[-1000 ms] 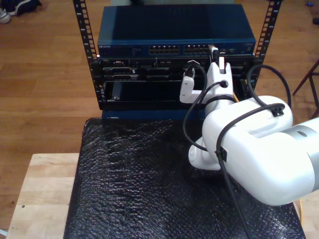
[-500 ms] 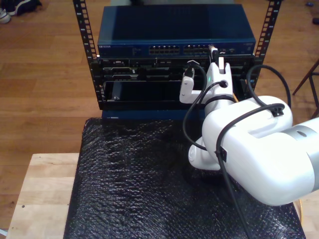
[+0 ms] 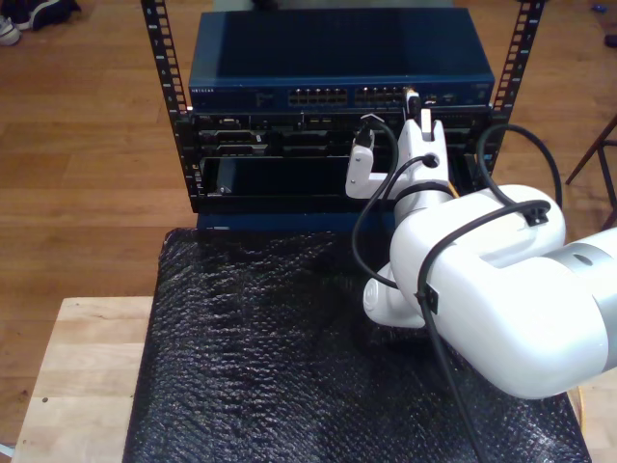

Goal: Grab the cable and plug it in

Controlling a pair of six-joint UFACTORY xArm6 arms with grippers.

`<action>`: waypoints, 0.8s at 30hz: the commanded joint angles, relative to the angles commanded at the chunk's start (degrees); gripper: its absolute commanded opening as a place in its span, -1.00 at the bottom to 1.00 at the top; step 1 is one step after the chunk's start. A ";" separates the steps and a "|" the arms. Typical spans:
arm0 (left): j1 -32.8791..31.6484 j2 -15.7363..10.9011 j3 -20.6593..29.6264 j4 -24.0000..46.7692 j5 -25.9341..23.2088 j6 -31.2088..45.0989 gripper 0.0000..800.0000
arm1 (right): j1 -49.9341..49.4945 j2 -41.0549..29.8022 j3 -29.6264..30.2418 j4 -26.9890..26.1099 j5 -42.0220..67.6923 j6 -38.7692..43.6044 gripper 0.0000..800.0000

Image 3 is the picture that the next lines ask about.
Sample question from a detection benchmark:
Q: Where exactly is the yellow network cable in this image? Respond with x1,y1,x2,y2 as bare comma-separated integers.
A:
402,84,587,438

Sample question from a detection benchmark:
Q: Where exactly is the black rack server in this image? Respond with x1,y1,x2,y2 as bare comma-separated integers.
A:
175,108,503,160

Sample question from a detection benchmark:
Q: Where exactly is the black bubble mat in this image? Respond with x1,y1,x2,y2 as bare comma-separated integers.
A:
121,225,593,463

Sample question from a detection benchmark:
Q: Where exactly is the dark sneaker white sole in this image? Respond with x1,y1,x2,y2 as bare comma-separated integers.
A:
12,0,83,32

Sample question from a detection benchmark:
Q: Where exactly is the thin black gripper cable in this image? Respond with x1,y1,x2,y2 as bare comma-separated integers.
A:
350,152,438,290

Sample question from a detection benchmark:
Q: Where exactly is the blue network switch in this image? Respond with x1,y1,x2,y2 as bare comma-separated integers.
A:
187,8,496,113

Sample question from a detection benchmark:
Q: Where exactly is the black perforated rack post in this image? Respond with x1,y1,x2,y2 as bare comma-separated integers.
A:
474,0,550,192
139,0,204,214

